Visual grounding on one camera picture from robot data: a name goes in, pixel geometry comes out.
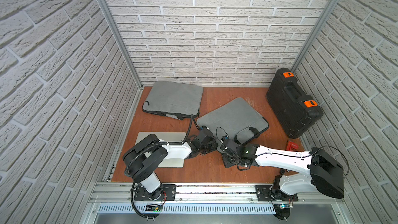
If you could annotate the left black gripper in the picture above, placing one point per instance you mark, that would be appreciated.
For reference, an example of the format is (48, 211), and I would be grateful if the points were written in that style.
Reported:
(208, 141)

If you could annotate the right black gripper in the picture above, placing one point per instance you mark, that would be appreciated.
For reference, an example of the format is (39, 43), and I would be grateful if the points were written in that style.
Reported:
(225, 162)

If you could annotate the silver apple laptop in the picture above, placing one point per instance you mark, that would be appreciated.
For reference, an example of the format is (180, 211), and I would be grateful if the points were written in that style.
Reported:
(168, 136)

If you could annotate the grey laptop bag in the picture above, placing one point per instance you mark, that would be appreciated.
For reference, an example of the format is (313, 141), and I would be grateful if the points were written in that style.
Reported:
(237, 119)
(175, 100)

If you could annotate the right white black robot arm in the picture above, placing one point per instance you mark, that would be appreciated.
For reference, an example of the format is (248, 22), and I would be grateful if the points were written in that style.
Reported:
(316, 170)

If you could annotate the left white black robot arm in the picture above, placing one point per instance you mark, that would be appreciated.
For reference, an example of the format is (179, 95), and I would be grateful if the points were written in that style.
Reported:
(152, 152)

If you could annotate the red black pipe wrench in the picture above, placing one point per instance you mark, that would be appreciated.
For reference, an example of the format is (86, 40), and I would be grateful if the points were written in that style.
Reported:
(292, 146)

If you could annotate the black tool case orange latches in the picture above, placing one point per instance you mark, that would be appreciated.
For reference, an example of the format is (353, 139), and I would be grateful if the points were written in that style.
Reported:
(295, 110)

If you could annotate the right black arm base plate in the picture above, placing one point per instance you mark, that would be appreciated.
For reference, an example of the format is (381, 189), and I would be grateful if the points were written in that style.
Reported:
(268, 193)

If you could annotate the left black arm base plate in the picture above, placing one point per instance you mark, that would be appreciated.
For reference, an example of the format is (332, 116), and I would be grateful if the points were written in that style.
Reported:
(168, 192)

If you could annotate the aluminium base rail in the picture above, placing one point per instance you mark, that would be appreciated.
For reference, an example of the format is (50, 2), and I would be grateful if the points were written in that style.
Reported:
(185, 193)

